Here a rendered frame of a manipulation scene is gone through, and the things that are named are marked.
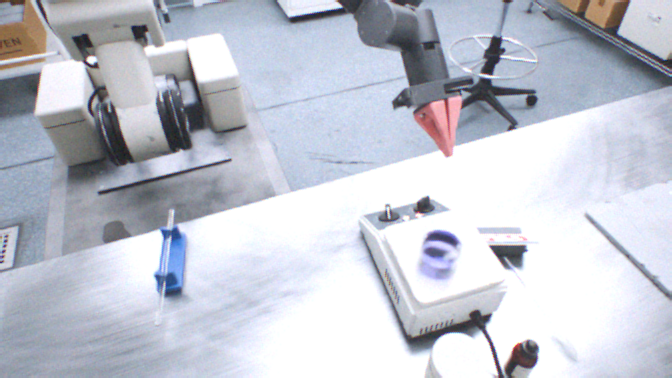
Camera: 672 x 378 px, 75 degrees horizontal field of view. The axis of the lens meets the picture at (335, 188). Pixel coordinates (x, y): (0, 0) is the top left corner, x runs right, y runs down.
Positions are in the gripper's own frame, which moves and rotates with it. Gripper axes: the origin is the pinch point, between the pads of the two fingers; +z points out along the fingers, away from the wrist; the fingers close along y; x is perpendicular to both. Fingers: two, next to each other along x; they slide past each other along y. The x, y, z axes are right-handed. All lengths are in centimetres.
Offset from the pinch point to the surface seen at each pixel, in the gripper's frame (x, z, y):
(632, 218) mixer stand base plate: 4.0, 16.4, 28.8
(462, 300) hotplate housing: -5.6, 18.5, -5.9
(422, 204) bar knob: 4.5, 6.3, -3.9
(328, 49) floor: 192, -94, 34
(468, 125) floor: 135, -22, 78
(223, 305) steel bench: 6.6, 13.1, -34.6
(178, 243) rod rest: 13.3, 3.2, -39.8
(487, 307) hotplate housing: -3.3, 20.8, -1.9
